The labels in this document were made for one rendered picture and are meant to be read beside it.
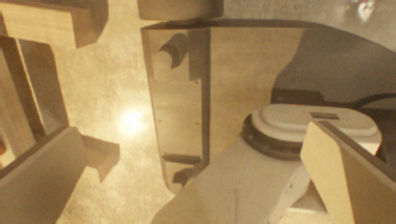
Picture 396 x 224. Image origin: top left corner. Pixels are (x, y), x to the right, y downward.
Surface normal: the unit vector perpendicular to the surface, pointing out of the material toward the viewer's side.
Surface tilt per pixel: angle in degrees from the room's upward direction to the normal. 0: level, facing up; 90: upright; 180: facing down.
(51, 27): 0
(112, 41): 0
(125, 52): 0
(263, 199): 90
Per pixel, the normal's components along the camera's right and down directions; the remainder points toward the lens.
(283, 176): -0.03, -0.87
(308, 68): -0.20, 0.48
